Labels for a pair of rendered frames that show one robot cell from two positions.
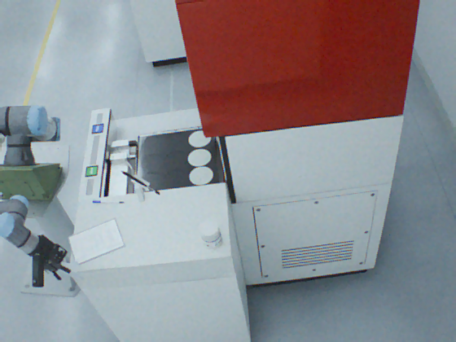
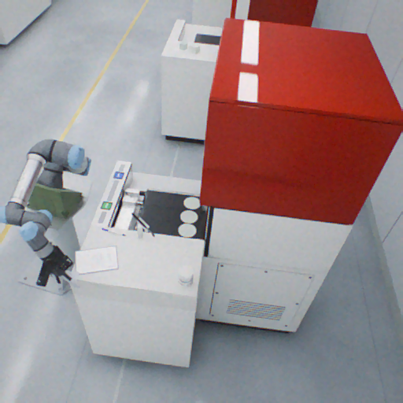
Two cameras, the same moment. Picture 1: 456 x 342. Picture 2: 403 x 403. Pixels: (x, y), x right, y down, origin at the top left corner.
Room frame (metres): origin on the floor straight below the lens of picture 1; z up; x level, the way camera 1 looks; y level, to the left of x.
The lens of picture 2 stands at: (0.06, 0.09, 2.58)
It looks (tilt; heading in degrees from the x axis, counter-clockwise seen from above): 46 degrees down; 359
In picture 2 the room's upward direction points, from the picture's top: 5 degrees clockwise
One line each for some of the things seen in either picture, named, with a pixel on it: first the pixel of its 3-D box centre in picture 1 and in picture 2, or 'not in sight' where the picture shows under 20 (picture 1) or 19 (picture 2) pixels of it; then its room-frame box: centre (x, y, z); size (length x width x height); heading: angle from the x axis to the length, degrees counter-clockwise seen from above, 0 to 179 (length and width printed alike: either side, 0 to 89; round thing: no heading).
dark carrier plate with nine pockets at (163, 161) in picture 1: (176, 160); (171, 214); (1.58, 0.21, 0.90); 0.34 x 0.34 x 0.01; 86
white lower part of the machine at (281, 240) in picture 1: (300, 180); (254, 250); (1.72, -0.37, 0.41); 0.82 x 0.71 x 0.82; 176
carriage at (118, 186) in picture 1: (120, 175); (126, 213); (1.58, 0.48, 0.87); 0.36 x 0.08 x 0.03; 176
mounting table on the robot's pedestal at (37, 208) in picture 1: (29, 187); (52, 204); (1.71, 0.98, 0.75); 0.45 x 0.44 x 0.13; 77
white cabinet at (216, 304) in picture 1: (174, 238); (153, 270); (1.50, 0.32, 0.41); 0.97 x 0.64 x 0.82; 176
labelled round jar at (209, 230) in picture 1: (210, 234); (185, 276); (1.08, 0.10, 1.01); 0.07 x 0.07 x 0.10
